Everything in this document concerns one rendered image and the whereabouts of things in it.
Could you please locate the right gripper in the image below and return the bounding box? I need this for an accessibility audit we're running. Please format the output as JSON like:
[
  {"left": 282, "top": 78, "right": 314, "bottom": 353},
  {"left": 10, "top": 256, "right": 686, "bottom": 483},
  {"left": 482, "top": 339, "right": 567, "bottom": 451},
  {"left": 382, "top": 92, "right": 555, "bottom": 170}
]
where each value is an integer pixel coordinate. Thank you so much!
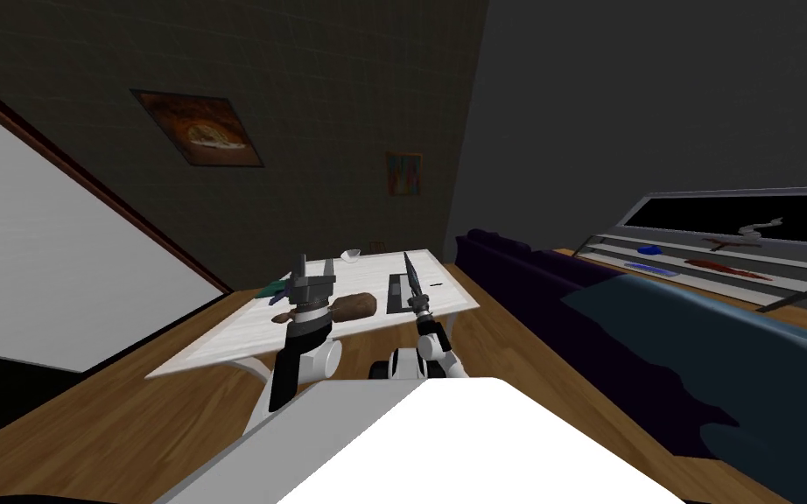
[{"left": 403, "top": 251, "right": 434, "bottom": 320}]

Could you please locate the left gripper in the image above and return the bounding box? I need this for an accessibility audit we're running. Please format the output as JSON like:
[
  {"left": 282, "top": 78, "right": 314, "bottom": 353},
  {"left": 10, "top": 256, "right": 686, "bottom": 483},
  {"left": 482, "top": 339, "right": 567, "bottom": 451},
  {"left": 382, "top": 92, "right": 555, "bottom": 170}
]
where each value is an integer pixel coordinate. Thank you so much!
[{"left": 289, "top": 252, "right": 339, "bottom": 310}]

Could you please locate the grey flat book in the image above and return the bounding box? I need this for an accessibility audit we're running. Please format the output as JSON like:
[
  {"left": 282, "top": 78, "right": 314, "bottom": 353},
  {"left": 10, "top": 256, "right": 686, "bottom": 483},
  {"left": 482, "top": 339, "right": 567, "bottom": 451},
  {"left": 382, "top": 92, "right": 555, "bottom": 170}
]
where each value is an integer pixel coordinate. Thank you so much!
[{"left": 386, "top": 273, "right": 413, "bottom": 315}]

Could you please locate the brown bread loaf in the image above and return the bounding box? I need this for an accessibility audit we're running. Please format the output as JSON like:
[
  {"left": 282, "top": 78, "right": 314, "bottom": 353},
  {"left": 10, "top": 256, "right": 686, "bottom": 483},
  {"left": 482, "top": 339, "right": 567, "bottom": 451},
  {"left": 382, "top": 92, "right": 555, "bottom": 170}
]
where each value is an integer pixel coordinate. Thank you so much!
[{"left": 329, "top": 291, "right": 380, "bottom": 324}]

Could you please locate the white table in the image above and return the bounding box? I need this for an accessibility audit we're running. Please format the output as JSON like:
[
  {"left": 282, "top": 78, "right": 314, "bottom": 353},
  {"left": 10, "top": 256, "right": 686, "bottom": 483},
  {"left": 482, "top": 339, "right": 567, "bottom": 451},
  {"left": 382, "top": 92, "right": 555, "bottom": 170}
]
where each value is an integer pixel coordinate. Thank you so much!
[{"left": 144, "top": 248, "right": 481, "bottom": 385}]

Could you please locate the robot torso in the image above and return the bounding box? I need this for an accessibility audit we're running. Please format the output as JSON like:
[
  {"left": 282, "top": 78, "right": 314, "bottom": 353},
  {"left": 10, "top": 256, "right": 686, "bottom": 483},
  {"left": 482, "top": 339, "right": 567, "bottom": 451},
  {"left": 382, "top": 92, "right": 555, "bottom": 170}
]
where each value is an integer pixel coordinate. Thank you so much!
[{"left": 154, "top": 360, "right": 691, "bottom": 504}]

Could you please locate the dark purple sofa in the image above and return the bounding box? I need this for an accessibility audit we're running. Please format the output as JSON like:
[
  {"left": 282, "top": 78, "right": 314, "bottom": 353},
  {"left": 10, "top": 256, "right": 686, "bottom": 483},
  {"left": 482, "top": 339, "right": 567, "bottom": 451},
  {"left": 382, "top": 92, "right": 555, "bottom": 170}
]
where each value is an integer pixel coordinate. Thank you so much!
[{"left": 453, "top": 227, "right": 807, "bottom": 504}]

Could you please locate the grey shelf unit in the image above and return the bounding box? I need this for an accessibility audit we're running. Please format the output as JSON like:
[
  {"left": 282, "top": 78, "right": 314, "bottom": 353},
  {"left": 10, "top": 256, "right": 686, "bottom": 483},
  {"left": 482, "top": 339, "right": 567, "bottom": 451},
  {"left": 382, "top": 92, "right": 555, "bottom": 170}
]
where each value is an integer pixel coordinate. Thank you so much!
[{"left": 571, "top": 185, "right": 807, "bottom": 313}]

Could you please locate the colourful wall picture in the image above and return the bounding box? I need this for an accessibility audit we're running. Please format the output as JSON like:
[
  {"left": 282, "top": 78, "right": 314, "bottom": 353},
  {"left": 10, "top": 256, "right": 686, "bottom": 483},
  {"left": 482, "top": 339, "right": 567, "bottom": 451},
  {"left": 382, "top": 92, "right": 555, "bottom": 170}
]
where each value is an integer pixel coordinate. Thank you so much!
[{"left": 383, "top": 150, "right": 425, "bottom": 198}]

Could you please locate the brown framed wall picture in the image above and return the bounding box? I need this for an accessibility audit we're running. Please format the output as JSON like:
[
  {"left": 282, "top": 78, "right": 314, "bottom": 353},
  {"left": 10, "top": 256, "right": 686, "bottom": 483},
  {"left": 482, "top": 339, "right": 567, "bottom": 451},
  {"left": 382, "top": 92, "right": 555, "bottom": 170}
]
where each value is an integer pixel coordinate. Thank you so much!
[{"left": 128, "top": 88, "right": 265, "bottom": 170}]

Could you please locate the white panel with brown frame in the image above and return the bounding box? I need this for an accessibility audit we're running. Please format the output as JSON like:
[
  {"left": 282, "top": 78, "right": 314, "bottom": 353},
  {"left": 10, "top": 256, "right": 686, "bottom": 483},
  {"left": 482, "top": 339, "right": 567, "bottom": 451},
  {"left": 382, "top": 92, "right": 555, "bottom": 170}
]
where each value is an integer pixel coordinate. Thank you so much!
[{"left": 0, "top": 64, "right": 235, "bottom": 375}]

